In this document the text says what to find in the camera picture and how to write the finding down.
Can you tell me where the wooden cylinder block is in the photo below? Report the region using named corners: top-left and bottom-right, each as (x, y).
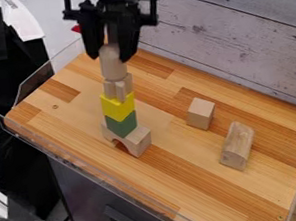
top-left (95, 22), bottom-right (130, 83)

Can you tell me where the wooden plus block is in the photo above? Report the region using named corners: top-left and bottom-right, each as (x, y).
top-left (101, 71), bottom-right (137, 105)

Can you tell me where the yellow cube block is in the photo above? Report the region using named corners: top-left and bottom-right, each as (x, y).
top-left (99, 89), bottom-right (139, 125)

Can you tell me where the green cube block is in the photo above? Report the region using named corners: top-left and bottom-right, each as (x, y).
top-left (103, 109), bottom-right (141, 141)

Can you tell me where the wooden arch block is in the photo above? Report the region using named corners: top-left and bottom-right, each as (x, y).
top-left (99, 117), bottom-right (156, 163)

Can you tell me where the wooden cube block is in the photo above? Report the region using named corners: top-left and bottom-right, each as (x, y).
top-left (183, 95), bottom-right (221, 133)

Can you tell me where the wooden half-round block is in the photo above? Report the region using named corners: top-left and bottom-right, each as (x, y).
top-left (214, 119), bottom-right (260, 174)

